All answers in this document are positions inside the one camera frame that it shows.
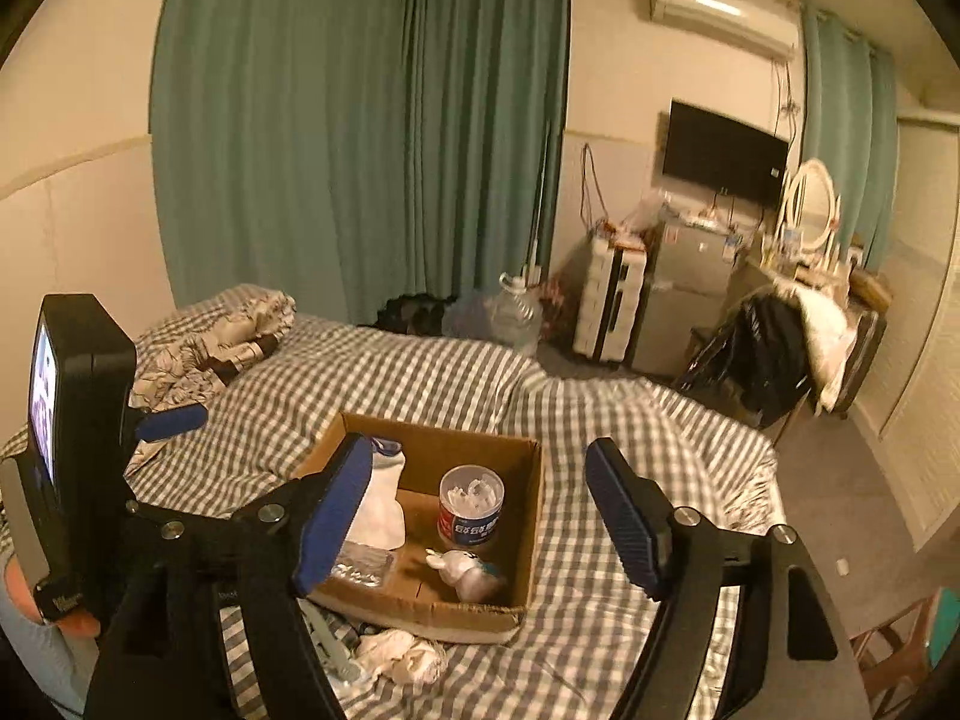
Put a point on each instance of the group of cosmetic bottles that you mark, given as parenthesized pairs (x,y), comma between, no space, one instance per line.
(821,255)

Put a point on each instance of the black wall television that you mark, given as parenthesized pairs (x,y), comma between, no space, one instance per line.
(724,151)

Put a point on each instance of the leaf patterned blanket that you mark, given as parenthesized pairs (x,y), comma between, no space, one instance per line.
(217,337)

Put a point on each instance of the clear water jug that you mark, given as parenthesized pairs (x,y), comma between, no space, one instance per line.
(516,319)

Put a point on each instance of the thin metal pole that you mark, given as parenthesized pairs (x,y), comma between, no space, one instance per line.
(538,217)

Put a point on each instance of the narrow green curtain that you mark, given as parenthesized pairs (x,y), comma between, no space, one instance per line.
(840,127)

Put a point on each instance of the clear plastic bag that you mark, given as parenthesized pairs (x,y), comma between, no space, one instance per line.
(469,315)

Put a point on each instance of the grey checkered bedsheet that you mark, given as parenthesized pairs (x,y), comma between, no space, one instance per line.
(450,382)

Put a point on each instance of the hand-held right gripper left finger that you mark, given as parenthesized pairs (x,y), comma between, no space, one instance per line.
(334,517)

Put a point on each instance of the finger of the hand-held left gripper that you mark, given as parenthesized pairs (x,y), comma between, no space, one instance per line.
(172,421)

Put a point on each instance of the black chair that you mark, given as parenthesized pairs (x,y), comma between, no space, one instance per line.
(709,367)

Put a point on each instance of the crumpled white tissue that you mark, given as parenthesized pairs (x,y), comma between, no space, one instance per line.
(401,656)

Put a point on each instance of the white fluffy garment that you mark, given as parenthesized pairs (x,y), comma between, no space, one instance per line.
(825,337)

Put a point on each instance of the wide green curtain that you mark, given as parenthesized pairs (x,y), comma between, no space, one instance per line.
(277,135)

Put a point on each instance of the brown cardboard box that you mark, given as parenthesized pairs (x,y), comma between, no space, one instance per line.
(465,450)

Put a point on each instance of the clear plastic packet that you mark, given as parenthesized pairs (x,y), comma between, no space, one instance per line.
(366,567)

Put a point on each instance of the grey mini fridge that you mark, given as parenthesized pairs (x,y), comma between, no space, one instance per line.
(686,292)

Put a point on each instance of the person's left hand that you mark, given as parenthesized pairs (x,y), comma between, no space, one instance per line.
(76,624)

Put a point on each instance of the light blue plastic hanger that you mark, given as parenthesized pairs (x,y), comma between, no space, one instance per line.
(334,652)

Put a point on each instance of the white plush toy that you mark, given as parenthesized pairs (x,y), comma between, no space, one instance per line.
(469,574)

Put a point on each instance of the black bag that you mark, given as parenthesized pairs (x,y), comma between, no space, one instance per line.
(409,313)

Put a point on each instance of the wooden chair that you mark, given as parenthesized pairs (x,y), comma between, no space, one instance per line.
(892,645)

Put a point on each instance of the white suitcase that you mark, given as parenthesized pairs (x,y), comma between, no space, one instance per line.
(607,300)

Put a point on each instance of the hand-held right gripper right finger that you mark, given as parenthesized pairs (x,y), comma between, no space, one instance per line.
(624,517)

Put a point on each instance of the person's left forearm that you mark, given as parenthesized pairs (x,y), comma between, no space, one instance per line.
(30,660)

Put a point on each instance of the round white vanity mirror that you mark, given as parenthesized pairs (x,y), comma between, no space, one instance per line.
(810,199)

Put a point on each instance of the black jacket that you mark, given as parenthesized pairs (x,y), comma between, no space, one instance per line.
(769,352)

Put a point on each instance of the white air conditioner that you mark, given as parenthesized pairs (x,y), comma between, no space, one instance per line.
(724,15)

